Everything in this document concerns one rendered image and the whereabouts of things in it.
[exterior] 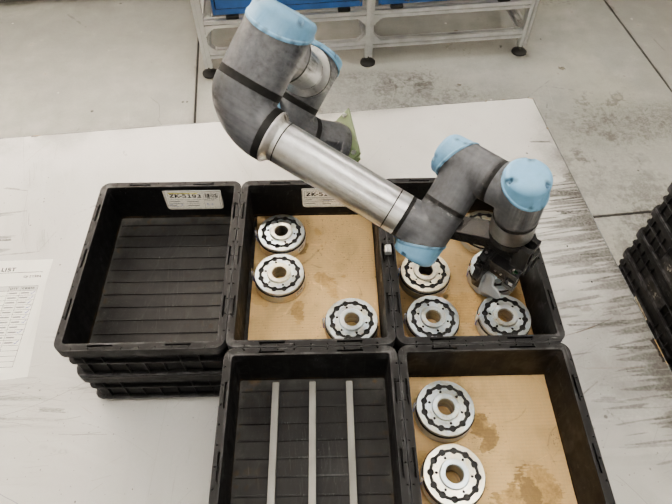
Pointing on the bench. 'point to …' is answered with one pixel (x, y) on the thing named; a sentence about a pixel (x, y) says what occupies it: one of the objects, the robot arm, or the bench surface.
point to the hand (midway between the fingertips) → (483, 279)
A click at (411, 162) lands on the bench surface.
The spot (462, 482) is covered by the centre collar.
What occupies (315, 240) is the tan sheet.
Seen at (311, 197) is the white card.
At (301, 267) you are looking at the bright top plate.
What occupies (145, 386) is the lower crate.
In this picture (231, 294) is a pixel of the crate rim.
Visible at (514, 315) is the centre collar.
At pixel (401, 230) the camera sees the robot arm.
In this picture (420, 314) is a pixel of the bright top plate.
